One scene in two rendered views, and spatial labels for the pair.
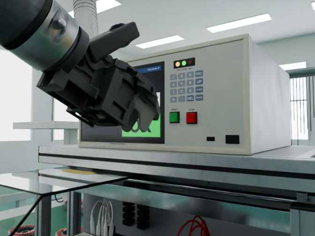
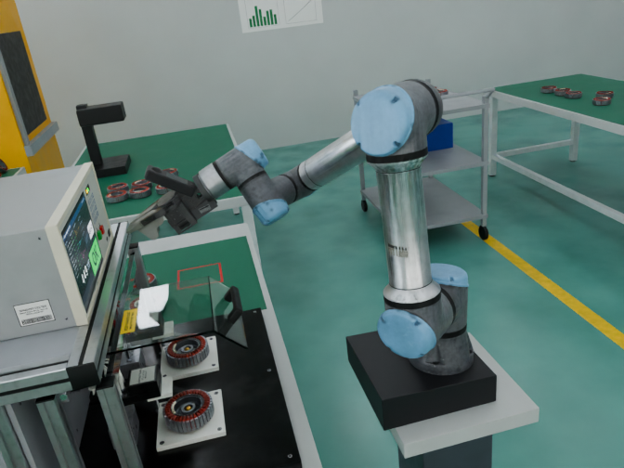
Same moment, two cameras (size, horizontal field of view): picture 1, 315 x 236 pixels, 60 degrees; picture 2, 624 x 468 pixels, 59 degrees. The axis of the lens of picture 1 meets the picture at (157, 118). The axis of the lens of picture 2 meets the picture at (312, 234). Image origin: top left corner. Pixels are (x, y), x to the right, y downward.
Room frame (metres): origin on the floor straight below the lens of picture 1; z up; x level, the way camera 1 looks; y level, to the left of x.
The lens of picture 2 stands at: (1.04, 1.16, 1.64)
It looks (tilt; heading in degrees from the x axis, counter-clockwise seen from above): 24 degrees down; 225
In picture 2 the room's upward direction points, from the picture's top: 7 degrees counter-clockwise
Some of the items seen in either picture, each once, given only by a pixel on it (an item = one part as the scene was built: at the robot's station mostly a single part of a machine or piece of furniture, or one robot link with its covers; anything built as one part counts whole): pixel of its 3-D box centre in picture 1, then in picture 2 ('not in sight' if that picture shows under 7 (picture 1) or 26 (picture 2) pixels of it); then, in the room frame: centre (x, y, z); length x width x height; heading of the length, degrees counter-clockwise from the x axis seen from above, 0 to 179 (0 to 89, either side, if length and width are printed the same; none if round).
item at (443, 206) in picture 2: not in sight; (418, 158); (-2.13, -0.89, 0.51); 1.01 x 0.60 x 1.01; 55
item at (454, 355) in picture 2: not in sight; (440, 338); (0.08, 0.59, 0.87); 0.15 x 0.15 x 0.10
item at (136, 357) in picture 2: not in sight; (132, 363); (0.53, -0.07, 0.80); 0.08 x 0.05 x 0.06; 55
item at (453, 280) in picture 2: not in sight; (439, 294); (0.08, 0.59, 0.99); 0.13 x 0.12 x 0.14; 8
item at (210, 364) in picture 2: not in sight; (188, 357); (0.41, 0.01, 0.78); 0.15 x 0.15 x 0.01; 55
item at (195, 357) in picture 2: not in sight; (188, 350); (0.41, 0.01, 0.80); 0.11 x 0.11 x 0.04
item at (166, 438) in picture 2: not in sight; (190, 418); (0.55, 0.21, 0.78); 0.15 x 0.15 x 0.01; 55
